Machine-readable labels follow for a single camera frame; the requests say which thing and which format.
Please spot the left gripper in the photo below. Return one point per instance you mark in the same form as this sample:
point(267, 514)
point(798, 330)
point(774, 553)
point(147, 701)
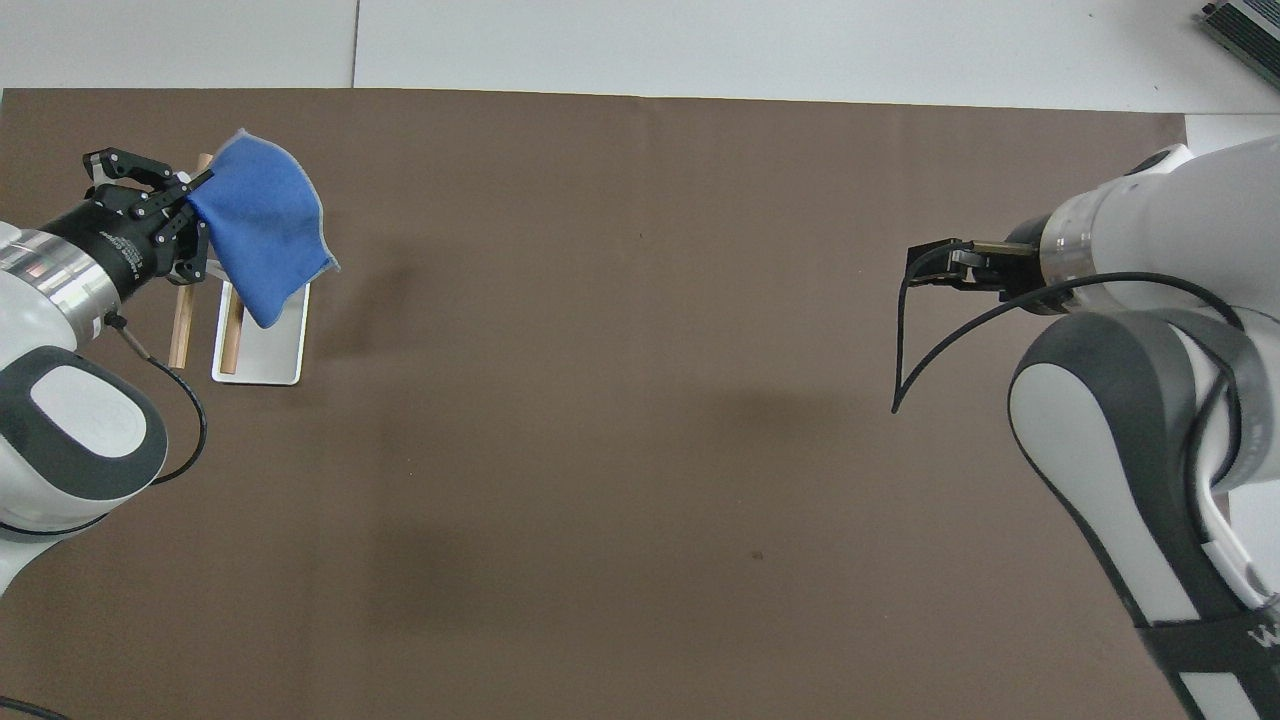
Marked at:
point(105, 245)

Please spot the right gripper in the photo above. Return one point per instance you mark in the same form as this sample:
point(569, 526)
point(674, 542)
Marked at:
point(1020, 272)

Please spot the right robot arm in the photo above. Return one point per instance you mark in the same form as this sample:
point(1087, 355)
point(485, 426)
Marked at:
point(1120, 430)

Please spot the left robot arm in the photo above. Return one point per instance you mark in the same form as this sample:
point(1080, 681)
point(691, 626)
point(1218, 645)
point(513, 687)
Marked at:
point(60, 420)

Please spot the blue towel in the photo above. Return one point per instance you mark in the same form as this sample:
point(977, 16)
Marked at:
point(262, 220)

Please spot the wooden towel rack white base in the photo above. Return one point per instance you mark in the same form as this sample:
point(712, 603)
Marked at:
point(270, 352)

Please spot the grey ribbed metal device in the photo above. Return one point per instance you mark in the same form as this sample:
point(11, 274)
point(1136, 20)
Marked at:
point(1248, 32)

